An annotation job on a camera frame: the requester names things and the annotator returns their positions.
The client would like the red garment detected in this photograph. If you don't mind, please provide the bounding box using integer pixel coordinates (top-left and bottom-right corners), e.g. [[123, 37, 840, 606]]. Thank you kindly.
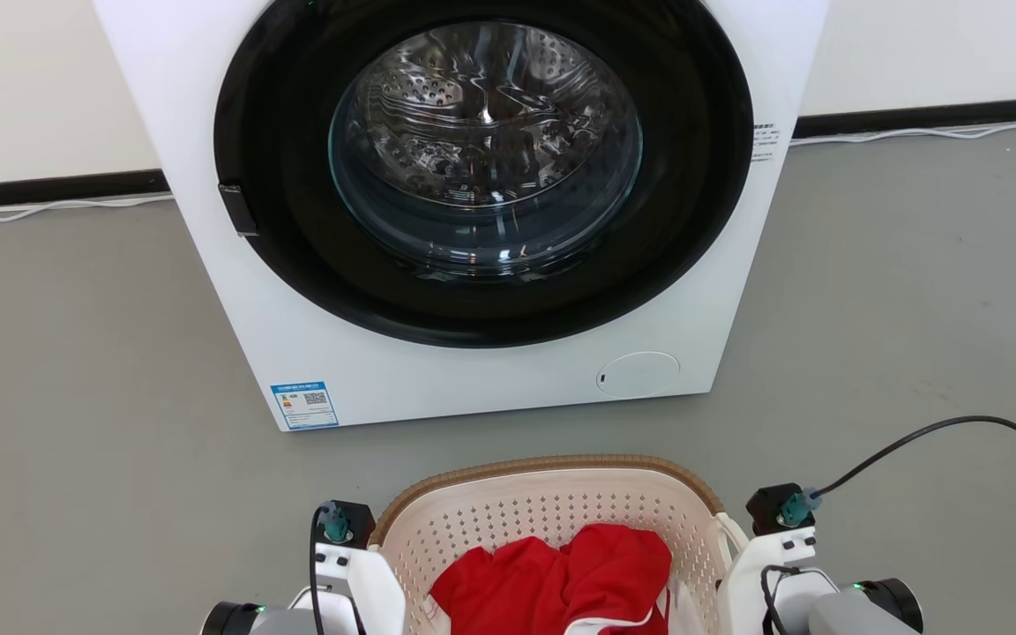
[[429, 523, 674, 635]]

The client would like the black round washer door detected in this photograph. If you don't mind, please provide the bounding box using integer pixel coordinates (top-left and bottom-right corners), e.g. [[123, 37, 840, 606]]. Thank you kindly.
[[213, 0, 754, 349]]

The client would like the small printed text label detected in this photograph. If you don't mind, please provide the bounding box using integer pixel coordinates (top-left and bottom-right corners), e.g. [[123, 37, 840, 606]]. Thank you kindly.
[[750, 123, 782, 165]]

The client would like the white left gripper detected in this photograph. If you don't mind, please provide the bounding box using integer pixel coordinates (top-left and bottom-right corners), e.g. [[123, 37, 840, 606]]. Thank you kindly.
[[289, 543, 407, 635]]

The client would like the black door handle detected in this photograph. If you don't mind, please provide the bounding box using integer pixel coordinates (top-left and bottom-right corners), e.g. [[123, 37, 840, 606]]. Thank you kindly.
[[218, 183, 259, 237]]

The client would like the white front-load washing machine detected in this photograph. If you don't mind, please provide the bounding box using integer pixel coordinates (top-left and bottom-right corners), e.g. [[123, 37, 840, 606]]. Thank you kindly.
[[92, 0, 831, 433]]

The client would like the white floor cable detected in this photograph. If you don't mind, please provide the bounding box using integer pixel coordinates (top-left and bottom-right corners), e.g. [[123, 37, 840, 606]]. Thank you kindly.
[[0, 193, 176, 222], [788, 118, 1016, 147]]

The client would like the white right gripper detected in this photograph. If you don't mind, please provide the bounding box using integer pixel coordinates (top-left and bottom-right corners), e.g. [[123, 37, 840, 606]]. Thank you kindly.
[[717, 528, 840, 635]]

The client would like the black baseboard strip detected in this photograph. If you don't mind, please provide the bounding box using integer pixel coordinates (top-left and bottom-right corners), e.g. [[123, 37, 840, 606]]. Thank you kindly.
[[0, 169, 171, 211], [792, 95, 1016, 139]]

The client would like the steel washer drum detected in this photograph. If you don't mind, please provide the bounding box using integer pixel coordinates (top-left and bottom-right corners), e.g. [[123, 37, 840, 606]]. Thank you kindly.
[[332, 21, 643, 276]]

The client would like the beige perforated laundry basket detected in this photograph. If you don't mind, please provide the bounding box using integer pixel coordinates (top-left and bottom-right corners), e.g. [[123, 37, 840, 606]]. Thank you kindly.
[[370, 454, 750, 635]]

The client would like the white garment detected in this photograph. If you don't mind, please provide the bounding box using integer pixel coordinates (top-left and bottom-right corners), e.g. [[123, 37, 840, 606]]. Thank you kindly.
[[665, 582, 705, 635]]

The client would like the round white filter cover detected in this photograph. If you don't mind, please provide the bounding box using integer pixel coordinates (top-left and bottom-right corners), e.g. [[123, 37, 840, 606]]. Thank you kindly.
[[597, 352, 681, 398]]

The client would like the blue energy label sticker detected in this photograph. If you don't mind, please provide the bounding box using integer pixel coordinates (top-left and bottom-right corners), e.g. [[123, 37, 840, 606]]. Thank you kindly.
[[270, 381, 340, 430]]

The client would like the short black looped cable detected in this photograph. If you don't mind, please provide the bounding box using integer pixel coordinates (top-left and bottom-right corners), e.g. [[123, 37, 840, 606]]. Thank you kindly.
[[760, 564, 837, 635]]

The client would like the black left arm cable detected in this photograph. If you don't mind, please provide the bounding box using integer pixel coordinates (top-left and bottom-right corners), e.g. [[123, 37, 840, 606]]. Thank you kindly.
[[309, 504, 333, 635]]

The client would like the long black right arm cable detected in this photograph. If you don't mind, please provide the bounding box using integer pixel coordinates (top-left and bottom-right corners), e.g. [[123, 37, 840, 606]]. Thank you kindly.
[[812, 415, 1016, 517]]

